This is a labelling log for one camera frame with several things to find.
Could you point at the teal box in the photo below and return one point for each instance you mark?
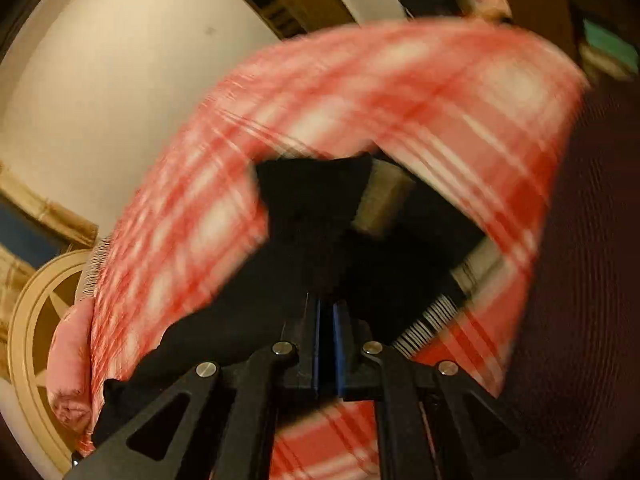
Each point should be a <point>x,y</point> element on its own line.
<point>612,47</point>

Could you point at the black pants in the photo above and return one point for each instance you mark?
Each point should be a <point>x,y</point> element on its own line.
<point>305,220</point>

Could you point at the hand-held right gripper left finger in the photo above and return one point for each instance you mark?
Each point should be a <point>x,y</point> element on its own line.
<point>316,355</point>

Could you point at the person's maroon clothing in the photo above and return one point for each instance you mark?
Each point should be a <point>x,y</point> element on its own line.
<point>590,270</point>

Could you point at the pink pillow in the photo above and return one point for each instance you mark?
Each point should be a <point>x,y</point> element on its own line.
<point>70,360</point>

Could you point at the cream wooden headboard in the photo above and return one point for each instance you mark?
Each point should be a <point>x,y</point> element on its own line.
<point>30,330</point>

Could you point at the dark window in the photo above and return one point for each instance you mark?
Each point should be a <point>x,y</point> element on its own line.
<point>25,240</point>

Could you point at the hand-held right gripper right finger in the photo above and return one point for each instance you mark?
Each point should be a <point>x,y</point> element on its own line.
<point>340,355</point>

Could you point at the red plaid bedspread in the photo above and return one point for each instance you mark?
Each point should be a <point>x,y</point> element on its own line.
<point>400,100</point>

